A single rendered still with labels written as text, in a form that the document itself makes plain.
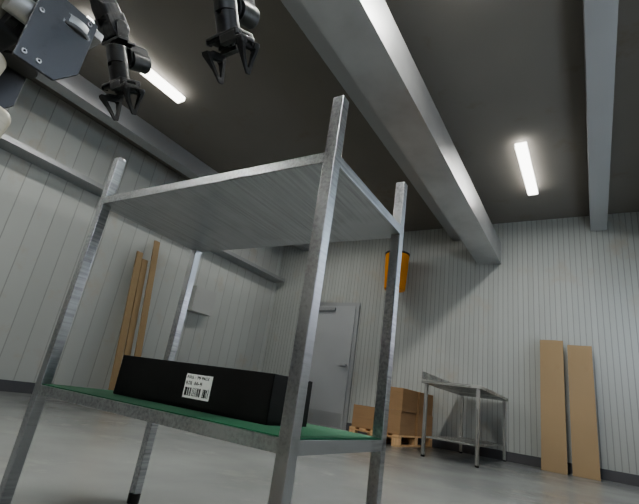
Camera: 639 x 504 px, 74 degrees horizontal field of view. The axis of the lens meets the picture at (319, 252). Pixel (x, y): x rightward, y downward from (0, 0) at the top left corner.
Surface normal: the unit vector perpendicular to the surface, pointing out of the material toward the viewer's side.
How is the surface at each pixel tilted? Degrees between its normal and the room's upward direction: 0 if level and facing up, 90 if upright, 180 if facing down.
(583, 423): 82
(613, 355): 90
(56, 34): 90
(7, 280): 90
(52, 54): 90
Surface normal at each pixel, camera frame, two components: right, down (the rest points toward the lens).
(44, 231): 0.85, -0.06
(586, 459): -0.49, -0.48
